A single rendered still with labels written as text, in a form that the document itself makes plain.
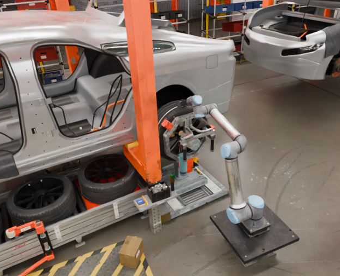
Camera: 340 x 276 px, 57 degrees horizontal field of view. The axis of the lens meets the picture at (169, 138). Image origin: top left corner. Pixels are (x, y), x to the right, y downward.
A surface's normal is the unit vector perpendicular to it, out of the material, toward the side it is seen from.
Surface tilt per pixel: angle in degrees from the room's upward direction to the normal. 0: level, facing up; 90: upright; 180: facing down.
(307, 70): 103
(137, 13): 90
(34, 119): 89
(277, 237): 0
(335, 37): 87
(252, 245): 0
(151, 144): 90
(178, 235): 0
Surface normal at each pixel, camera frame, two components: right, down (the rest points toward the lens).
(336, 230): -0.04, -0.85
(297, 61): -0.52, 0.45
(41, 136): 0.49, 0.44
